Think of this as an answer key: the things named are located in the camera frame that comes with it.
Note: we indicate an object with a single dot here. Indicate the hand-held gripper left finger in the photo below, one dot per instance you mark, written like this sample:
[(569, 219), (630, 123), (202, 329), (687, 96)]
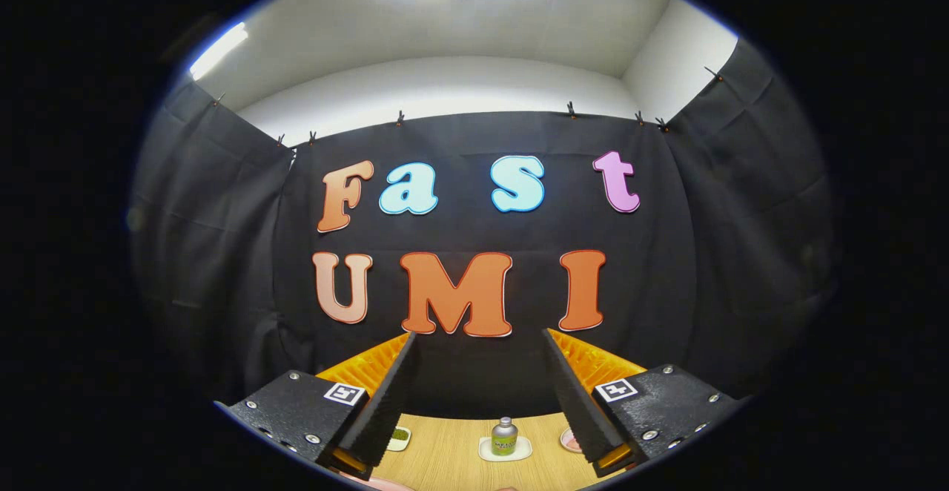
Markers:
[(385, 409)]

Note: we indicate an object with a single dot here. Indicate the pink round plate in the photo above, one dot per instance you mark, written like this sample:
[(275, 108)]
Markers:
[(382, 485)]

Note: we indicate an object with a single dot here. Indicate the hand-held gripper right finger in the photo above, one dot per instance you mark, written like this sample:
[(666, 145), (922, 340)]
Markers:
[(574, 402)]

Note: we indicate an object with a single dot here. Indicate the row of small cloth clips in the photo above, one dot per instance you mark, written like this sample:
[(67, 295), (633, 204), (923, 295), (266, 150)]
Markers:
[(400, 117)]

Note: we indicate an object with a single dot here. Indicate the pile of green beans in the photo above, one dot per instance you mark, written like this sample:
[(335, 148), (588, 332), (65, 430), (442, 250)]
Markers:
[(399, 435)]

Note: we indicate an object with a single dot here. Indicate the green soda bottle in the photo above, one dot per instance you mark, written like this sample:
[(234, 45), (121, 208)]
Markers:
[(504, 439)]

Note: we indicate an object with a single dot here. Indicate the grey oval food plate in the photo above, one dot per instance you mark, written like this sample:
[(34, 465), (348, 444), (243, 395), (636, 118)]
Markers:
[(567, 448)]

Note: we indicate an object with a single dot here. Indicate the white square coaster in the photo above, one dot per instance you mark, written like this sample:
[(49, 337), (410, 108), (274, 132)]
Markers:
[(525, 451)]

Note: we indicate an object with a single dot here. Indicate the ceiling light strip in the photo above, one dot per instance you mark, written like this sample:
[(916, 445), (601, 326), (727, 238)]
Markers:
[(219, 51)]

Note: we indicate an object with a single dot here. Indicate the white divided dish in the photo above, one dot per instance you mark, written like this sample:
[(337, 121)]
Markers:
[(400, 447)]

